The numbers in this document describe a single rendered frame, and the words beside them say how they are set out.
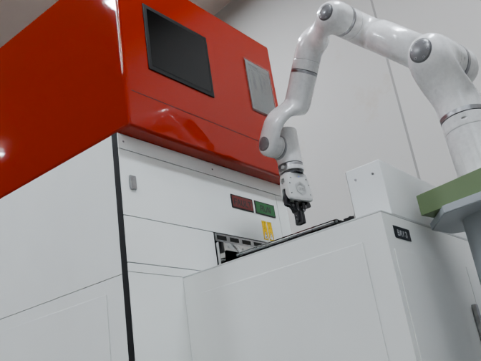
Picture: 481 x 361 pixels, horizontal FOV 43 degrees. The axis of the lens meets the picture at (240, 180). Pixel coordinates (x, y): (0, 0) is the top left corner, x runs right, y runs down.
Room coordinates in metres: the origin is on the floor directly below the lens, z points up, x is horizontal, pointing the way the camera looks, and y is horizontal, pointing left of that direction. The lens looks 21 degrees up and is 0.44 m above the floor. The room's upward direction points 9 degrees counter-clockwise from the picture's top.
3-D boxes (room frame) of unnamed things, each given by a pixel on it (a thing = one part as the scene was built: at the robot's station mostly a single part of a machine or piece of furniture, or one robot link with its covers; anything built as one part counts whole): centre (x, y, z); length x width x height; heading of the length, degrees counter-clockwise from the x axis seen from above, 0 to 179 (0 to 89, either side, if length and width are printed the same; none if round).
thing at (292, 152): (1.89, -0.17, 1.25); 0.09 x 0.08 x 0.13; 134
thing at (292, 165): (1.89, -0.17, 1.16); 0.09 x 0.08 x 0.03; 129
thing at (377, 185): (1.63, -0.46, 0.89); 0.55 x 0.09 x 0.14; 144
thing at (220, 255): (2.01, -0.03, 0.89); 0.44 x 0.02 x 0.10; 144
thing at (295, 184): (1.90, -0.17, 1.10); 0.10 x 0.07 x 0.11; 129
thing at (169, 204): (1.87, 0.09, 1.02); 0.81 x 0.03 x 0.40; 144
